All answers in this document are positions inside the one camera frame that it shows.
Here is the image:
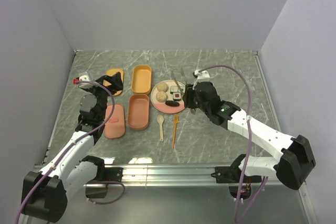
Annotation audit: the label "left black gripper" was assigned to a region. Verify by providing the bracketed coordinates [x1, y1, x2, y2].
[86, 72, 123, 120]

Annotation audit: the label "red sushi roll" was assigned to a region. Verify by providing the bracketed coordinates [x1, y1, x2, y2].
[173, 92, 182, 101]

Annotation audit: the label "yellow sushi roll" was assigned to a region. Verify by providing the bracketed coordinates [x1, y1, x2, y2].
[170, 86, 179, 94]

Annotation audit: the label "metal tongs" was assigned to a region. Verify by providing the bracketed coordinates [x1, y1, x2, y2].
[171, 68, 197, 115]

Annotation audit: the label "black sea cucumber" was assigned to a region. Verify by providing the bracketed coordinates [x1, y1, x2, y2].
[165, 100, 180, 107]

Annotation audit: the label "steamed bun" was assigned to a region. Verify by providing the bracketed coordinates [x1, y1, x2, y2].
[155, 91, 168, 103]
[156, 82, 169, 92]

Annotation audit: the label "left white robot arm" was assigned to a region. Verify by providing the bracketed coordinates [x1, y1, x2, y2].
[15, 72, 123, 223]

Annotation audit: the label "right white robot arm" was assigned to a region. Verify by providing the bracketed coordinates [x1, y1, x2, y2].
[183, 81, 316, 190]

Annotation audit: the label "orange lunch box lid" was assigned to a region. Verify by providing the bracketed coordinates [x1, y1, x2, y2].
[104, 68, 124, 97]

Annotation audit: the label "orange lunch box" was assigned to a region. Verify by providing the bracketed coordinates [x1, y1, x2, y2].
[131, 65, 152, 95]

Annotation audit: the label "pink lunch box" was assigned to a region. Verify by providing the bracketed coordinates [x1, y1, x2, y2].
[127, 94, 150, 131]

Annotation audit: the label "pink lunch box lid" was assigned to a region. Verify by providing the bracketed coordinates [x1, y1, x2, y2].
[104, 104, 125, 139]

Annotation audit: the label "pink and cream plate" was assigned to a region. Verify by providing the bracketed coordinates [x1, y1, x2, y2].
[150, 80, 185, 114]

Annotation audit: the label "orange plastic fork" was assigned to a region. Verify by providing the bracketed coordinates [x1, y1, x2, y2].
[172, 114, 179, 149]

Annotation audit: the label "beige spoon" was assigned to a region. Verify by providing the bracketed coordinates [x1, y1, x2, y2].
[157, 115, 164, 142]

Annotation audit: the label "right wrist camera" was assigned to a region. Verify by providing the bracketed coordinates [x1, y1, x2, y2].
[193, 70, 210, 84]

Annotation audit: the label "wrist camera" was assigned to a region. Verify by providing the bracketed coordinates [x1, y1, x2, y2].
[193, 70, 210, 84]
[73, 71, 94, 89]

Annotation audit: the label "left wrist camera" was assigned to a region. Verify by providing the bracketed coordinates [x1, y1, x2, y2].
[73, 71, 94, 89]

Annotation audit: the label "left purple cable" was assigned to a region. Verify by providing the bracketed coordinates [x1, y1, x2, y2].
[13, 81, 126, 224]

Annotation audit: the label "purple cable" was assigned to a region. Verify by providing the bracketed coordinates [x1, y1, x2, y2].
[199, 65, 269, 223]
[13, 81, 126, 224]

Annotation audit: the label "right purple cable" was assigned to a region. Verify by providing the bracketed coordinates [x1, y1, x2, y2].
[199, 65, 269, 223]

